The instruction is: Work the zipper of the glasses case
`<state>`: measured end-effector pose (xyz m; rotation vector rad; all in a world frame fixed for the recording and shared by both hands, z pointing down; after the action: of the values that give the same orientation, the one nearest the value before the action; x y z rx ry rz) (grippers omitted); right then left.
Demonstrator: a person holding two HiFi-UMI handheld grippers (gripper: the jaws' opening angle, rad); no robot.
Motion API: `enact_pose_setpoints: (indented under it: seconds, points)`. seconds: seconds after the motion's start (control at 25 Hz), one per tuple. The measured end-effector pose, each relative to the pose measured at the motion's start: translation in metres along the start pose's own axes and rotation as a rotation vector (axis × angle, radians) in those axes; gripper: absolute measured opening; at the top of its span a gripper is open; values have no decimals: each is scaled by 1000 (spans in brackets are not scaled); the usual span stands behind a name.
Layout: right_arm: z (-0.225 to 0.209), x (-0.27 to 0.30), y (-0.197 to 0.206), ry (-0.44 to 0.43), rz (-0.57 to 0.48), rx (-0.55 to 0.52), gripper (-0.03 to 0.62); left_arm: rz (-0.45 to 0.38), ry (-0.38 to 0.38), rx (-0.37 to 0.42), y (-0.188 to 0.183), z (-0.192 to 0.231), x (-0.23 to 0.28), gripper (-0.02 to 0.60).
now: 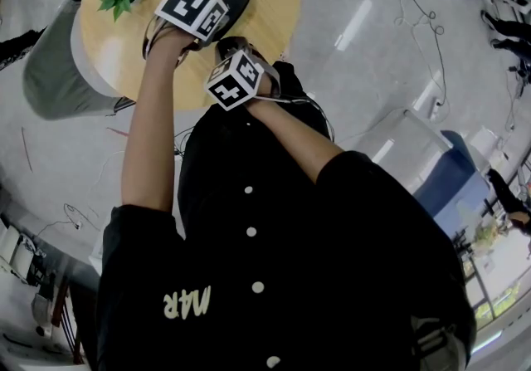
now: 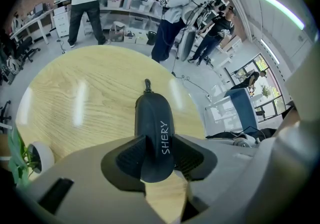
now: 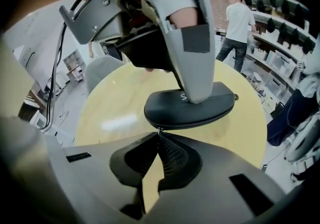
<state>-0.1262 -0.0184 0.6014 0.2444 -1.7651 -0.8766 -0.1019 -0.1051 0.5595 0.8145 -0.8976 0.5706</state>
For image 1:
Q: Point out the round wooden table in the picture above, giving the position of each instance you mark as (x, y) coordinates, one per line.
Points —
(265, 16)

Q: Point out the glass window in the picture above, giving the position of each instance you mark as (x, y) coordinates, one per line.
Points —
(498, 269)

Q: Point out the grey shell chair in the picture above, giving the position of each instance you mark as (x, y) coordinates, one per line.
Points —
(54, 79)

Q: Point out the person's black buttoned jacket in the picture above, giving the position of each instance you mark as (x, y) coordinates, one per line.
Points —
(290, 257)

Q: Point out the white and blue partition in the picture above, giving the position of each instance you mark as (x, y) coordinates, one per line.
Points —
(448, 186)

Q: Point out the person's right forearm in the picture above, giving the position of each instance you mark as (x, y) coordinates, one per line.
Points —
(290, 137)

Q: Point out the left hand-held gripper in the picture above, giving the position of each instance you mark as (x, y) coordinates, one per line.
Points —
(186, 4)

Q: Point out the person's left forearm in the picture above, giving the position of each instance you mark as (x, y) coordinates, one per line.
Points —
(149, 133)

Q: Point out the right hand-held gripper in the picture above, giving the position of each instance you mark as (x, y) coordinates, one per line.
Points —
(234, 83)

